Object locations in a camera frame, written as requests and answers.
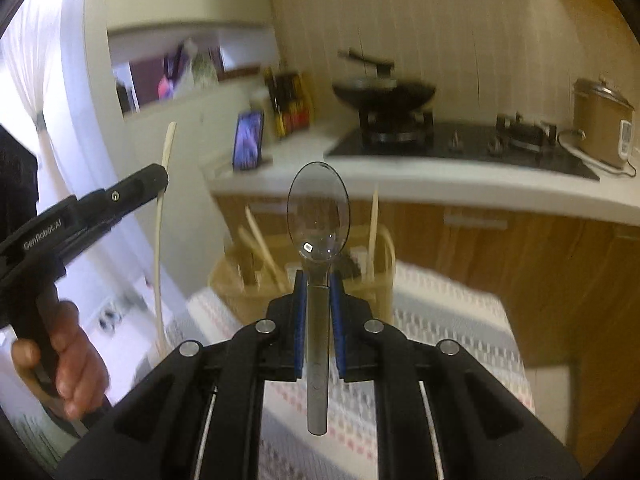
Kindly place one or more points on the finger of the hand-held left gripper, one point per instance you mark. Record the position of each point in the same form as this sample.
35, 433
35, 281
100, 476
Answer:
125, 192

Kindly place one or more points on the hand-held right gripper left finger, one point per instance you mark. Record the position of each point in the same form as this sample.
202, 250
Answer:
298, 325

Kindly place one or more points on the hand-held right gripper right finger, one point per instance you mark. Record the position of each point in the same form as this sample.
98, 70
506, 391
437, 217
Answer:
336, 325

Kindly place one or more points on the yellow plastic utensil basket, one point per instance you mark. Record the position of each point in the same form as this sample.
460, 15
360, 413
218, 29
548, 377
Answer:
370, 295

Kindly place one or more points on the wooden chopstick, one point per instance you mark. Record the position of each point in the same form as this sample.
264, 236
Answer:
373, 235
160, 240
255, 252
262, 245

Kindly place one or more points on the metal spoon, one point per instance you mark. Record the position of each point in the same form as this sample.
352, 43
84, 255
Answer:
317, 220

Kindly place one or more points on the person's left hand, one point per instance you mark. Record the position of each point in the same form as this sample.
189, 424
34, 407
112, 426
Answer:
75, 365

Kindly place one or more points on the white curtain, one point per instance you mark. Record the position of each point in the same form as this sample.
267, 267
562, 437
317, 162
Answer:
75, 135

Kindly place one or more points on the striped dotted table cloth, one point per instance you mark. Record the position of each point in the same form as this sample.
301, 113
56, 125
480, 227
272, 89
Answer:
450, 340

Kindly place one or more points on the dark purple bag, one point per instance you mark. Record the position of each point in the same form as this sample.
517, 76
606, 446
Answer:
175, 70

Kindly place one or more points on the smartphone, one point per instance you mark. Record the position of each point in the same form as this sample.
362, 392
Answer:
248, 140

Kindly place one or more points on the white patterned bag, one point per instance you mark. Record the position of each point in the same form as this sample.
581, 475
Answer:
200, 72

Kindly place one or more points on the dark sauce bottle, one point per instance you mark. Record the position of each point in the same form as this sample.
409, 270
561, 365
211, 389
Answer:
272, 100

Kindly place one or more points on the wooden base cabinets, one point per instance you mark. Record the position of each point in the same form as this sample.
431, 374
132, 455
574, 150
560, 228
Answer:
500, 260

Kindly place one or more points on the red label sauce bottle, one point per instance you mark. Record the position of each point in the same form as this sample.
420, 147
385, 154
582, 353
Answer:
296, 110

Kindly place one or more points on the black gas stove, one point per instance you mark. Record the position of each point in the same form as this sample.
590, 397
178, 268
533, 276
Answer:
450, 150

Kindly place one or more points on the black wok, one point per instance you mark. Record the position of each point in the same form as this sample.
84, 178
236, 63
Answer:
385, 95

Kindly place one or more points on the brown rice cooker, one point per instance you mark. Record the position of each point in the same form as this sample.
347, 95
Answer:
597, 120

